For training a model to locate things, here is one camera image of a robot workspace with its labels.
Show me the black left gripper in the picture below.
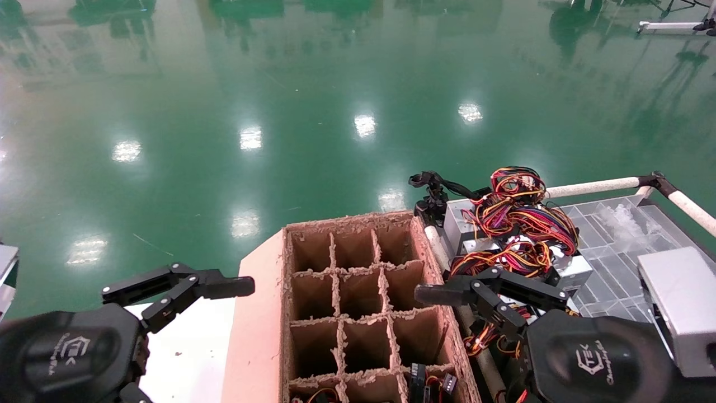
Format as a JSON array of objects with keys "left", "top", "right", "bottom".
[{"left": 0, "top": 305, "right": 153, "bottom": 403}]

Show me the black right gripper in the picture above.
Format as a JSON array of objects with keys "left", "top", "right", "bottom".
[{"left": 415, "top": 268, "right": 716, "bottom": 403}]

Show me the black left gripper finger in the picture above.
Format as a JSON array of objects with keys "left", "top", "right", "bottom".
[{"left": 102, "top": 266, "right": 255, "bottom": 334}]

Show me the brown cardboard divider box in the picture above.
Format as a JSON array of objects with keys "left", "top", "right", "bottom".
[{"left": 222, "top": 210, "right": 482, "bottom": 403}]

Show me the power supply inside box cell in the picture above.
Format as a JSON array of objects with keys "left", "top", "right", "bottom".
[{"left": 291, "top": 387, "right": 339, "bottom": 403}]

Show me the crumpled clear plastic film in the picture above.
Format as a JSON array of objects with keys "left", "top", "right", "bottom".
[{"left": 601, "top": 201, "right": 661, "bottom": 241}]

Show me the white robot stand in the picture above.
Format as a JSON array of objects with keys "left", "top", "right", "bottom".
[{"left": 638, "top": 17, "right": 716, "bottom": 35}]

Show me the grey power supply, large wire bundle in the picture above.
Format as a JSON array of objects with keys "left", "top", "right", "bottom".
[{"left": 445, "top": 167, "right": 580, "bottom": 258}]

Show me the black power cord bundle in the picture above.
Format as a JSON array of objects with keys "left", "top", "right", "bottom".
[{"left": 408, "top": 171, "right": 493, "bottom": 227}]

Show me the white pipe cart frame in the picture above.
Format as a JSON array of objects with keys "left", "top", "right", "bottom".
[{"left": 424, "top": 172, "right": 716, "bottom": 403}]

